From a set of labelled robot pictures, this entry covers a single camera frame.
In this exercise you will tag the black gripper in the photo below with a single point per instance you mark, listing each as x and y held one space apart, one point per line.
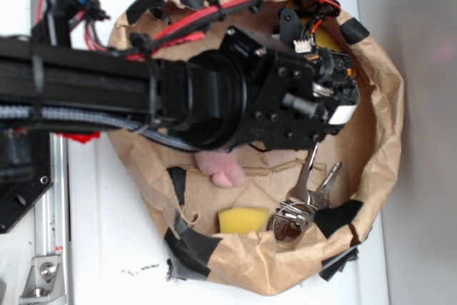
293 93

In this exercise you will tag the yellow cloth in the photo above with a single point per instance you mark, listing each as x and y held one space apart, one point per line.
313 36

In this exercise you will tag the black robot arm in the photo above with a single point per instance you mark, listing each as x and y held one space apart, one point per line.
181 104

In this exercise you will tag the pink plush bunny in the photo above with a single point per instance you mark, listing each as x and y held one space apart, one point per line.
223 167

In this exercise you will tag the silver key bunch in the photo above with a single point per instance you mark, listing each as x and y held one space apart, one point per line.
294 215

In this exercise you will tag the brown paper bag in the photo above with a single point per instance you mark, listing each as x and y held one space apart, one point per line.
183 202

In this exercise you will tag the yellow sponge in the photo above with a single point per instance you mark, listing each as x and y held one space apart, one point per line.
242 220

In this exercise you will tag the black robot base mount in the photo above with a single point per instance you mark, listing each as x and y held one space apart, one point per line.
26 173

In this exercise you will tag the aluminium rail frame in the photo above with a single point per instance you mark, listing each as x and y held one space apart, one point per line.
50 277

